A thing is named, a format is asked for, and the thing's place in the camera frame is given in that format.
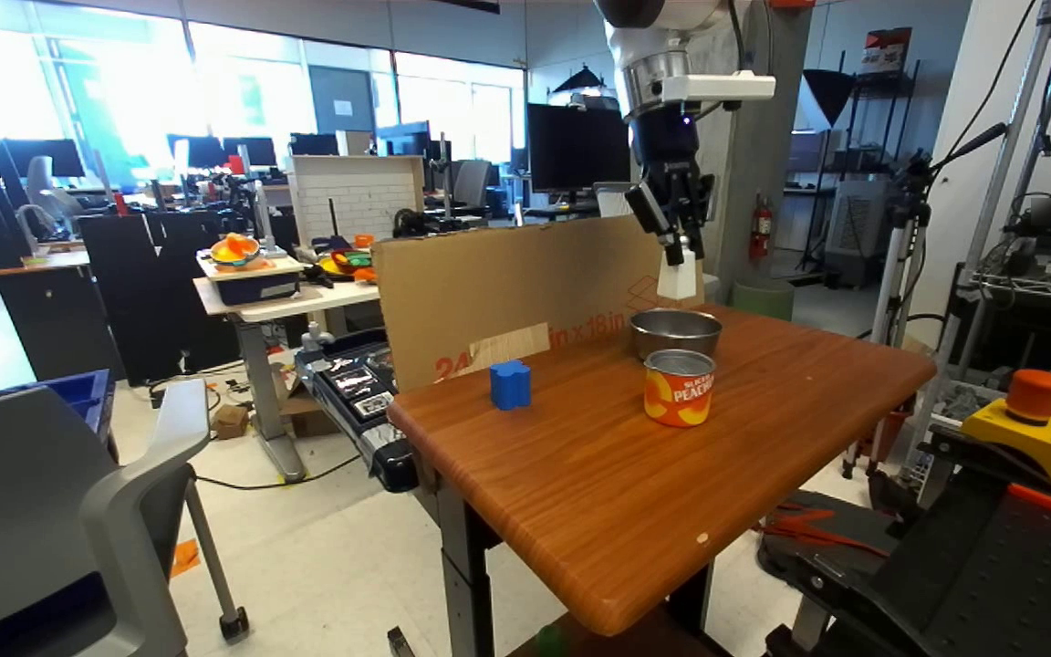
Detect black camera tripod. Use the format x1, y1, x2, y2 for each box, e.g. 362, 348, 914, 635
863, 122, 1015, 350

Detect white side table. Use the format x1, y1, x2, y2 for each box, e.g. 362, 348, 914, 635
191, 274, 382, 485

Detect small cardboard box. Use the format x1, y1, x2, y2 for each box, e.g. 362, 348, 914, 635
206, 398, 253, 443

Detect blue cube block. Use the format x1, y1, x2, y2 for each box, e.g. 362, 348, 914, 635
485, 356, 535, 414

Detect grey office chair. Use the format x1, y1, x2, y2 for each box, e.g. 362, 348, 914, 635
0, 377, 253, 657

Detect black computer monitor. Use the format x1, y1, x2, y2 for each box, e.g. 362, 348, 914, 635
526, 103, 640, 198

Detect yellow orange toy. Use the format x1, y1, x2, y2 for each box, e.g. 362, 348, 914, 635
206, 229, 262, 270

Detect red fire extinguisher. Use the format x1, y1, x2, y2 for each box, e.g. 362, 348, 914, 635
747, 195, 778, 270

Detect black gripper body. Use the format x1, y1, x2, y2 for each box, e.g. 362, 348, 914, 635
630, 100, 715, 209

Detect orange labelled tin can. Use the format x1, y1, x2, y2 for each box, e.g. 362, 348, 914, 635
640, 348, 717, 431

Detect black work table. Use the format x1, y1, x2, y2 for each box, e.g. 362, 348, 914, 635
756, 459, 1051, 657

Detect brown cardboard board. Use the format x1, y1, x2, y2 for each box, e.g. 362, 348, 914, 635
371, 217, 706, 398

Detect black pendant lamp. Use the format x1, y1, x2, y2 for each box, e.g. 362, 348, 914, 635
551, 62, 613, 100

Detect yellow emergency stop button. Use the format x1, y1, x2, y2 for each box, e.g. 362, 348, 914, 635
959, 365, 1051, 488

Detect black tray with toys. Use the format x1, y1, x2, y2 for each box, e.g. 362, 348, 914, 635
194, 248, 309, 308

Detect black controller box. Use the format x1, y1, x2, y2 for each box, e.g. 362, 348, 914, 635
296, 333, 423, 496

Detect metal wire rack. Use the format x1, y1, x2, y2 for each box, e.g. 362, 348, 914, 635
945, 0, 1051, 380

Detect white shaker bottle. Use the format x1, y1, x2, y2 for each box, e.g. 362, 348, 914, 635
654, 253, 704, 308

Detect white grid board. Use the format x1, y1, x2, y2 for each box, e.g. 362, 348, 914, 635
288, 150, 427, 248

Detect colourful toy pile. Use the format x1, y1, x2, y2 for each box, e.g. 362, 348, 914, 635
315, 229, 380, 286

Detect blue plastic bin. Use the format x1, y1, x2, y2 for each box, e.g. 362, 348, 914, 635
40, 370, 115, 439

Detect red handled pliers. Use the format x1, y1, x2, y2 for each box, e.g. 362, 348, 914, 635
761, 504, 890, 561

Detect black cabinet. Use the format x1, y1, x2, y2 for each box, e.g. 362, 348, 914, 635
73, 209, 245, 386

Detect silver metal pot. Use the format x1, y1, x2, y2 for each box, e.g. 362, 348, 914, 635
627, 303, 722, 365

